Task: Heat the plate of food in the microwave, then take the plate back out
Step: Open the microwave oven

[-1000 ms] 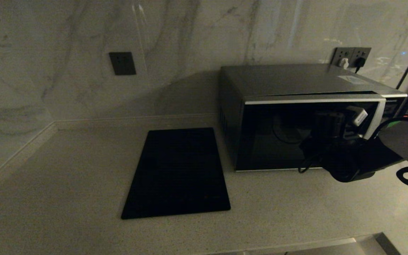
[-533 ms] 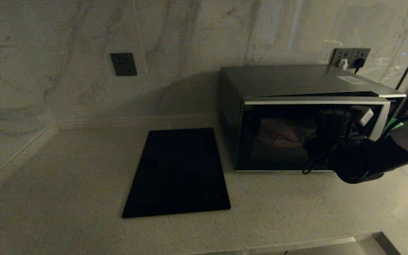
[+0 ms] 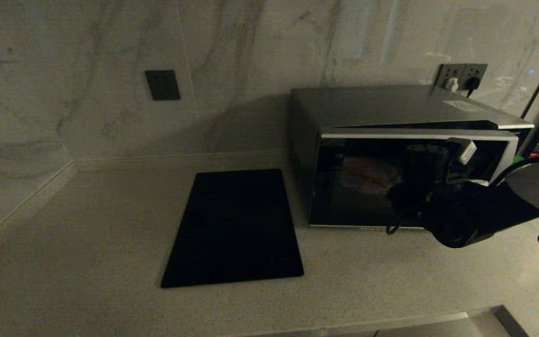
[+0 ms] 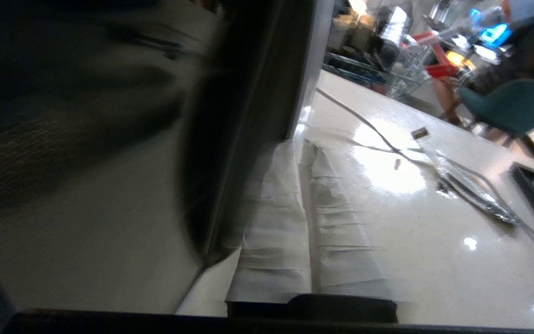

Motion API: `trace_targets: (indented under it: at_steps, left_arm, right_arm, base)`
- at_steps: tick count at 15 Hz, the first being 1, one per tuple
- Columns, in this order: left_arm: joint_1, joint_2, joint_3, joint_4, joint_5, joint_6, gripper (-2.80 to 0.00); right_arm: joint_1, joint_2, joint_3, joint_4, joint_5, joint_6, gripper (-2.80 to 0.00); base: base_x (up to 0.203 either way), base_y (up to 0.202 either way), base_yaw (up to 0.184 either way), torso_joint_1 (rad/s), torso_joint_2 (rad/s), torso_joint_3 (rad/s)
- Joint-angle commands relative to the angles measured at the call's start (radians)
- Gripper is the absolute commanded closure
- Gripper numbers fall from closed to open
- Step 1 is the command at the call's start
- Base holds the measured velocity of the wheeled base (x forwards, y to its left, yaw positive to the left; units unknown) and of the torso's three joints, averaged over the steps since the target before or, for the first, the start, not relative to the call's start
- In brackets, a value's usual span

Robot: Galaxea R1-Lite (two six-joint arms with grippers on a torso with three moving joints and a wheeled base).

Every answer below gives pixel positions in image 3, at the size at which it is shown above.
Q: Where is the purple plate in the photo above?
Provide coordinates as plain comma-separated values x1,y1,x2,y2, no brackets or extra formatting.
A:
340,157,403,196

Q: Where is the black glass microwave door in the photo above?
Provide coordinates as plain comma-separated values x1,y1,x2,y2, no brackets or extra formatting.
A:
308,127,519,230

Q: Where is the silver microwave oven body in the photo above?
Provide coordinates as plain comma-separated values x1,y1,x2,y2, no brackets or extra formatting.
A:
288,85,534,225

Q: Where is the beige cabinet front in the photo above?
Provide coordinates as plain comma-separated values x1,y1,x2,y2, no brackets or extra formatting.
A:
377,313,513,337

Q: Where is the black induction cooktop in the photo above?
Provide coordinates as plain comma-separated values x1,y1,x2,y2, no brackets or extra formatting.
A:
160,169,305,288

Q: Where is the dark grey single wall socket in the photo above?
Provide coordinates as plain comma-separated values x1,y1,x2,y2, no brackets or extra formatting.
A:
145,70,181,101

